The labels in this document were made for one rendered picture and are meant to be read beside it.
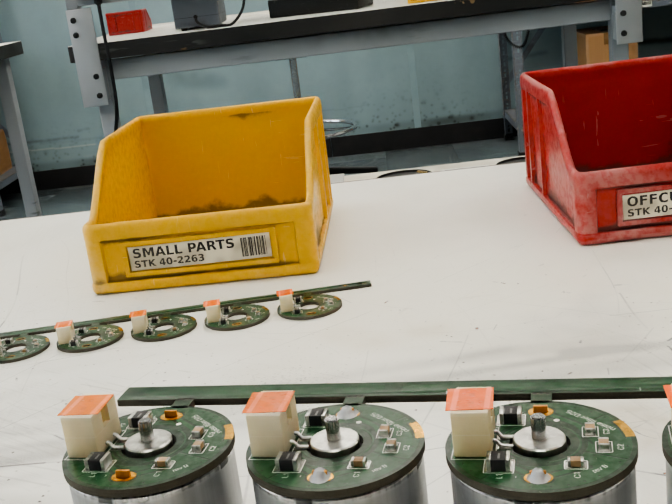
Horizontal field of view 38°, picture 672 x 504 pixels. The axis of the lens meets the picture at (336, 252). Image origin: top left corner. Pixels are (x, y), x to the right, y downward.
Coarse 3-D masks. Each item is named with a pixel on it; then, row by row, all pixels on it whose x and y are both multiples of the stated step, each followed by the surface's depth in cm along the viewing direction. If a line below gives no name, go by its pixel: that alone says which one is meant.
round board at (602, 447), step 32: (512, 416) 14; (576, 416) 14; (608, 416) 13; (448, 448) 13; (576, 448) 13; (608, 448) 13; (480, 480) 12; (512, 480) 12; (576, 480) 12; (608, 480) 12
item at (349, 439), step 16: (320, 432) 14; (352, 432) 14; (320, 448) 13; (336, 448) 13; (352, 448) 13; (400, 480) 13; (416, 480) 13; (256, 496) 13; (272, 496) 13; (352, 496) 13; (368, 496) 13; (384, 496) 13; (400, 496) 13; (416, 496) 13
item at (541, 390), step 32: (288, 384) 16; (320, 384) 16; (352, 384) 16; (384, 384) 15; (416, 384) 15; (448, 384) 15; (480, 384) 15; (512, 384) 15; (544, 384) 15; (576, 384) 15; (608, 384) 14; (640, 384) 14
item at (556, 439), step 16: (528, 432) 13; (560, 432) 13; (512, 448) 13; (528, 448) 13; (544, 448) 13; (560, 448) 13; (624, 480) 12; (464, 496) 13; (480, 496) 12; (496, 496) 12; (592, 496) 12; (608, 496) 12; (624, 496) 12
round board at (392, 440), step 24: (312, 408) 15; (336, 408) 15; (360, 408) 15; (384, 408) 15; (312, 432) 14; (360, 432) 14; (384, 432) 14; (408, 432) 14; (288, 456) 13; (312, 456) 13; (360, 456) 13; (384, 456) 13; (408, 456) 13; (264, 480) 13; (288, 480) 13; (336, 480) 13; (360, 480) 13; (384, 480) 13
